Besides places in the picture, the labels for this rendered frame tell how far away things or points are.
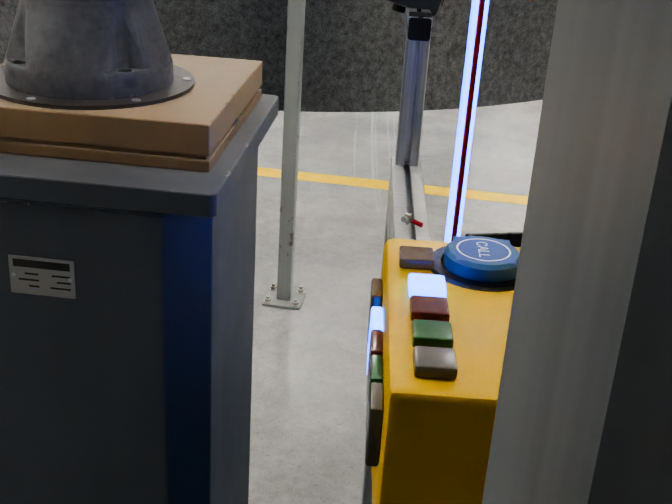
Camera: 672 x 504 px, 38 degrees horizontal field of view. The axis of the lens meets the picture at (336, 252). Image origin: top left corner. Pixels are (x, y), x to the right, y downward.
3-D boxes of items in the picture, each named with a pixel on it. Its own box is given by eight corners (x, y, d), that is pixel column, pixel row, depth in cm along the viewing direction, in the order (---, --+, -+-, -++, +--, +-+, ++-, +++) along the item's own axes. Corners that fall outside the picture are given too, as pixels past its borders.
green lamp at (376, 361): (378, 435, 44) (383, 379, 43) (365, 434, 44) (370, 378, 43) (378, 408, 46) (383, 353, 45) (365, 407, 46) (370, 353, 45)
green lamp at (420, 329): (452, 352, 43) (454, 340, 42) (411, 349, 43) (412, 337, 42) (450, 332, 44) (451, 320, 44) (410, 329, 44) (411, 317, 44)
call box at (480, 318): (591, 605, 44) (636, 404, 39) (367, 588, 44) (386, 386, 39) (538, 405, 58) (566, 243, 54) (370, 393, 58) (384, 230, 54)
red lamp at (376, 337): (378, 406, 46) (383, 351, 45) (365, 405, 46) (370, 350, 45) (378, 381, 48) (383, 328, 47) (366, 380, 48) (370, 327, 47)
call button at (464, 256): (523, 296, 49) (528, 265, 48) (444, 291, 49) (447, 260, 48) (513, 263, 53) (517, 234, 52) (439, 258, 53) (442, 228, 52)
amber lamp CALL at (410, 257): (434, 271, 50) (435, 261, 50) (399, 269, 50) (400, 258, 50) (432, 256, 52) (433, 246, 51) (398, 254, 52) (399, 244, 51)
